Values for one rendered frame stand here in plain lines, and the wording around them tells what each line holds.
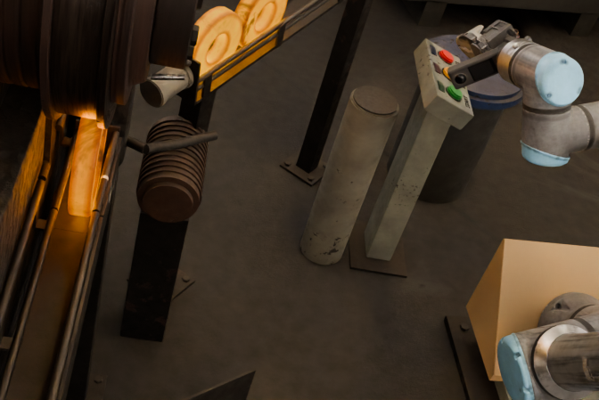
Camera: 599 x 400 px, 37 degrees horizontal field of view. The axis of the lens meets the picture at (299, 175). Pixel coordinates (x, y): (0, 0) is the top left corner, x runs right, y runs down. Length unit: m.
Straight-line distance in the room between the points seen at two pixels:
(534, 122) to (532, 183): 1.27
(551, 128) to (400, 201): 0.69
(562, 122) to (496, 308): 0.58
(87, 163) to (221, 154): 1.34
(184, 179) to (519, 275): 0.84
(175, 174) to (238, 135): 1.00
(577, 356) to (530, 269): 0.44
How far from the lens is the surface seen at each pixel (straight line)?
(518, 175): 2.98
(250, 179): 2.56
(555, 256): 2.17
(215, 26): 1.72
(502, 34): 1.86
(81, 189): 1.32
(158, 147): 1.68
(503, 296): 2.12
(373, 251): 2.42
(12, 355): 1.23
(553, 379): 1.85
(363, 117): 2.06
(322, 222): 2.28
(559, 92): 1.68
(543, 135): 1.72
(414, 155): 2.20
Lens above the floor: 1.67
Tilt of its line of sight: 40 degrees down
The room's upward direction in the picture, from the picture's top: 18 degrees clockwise
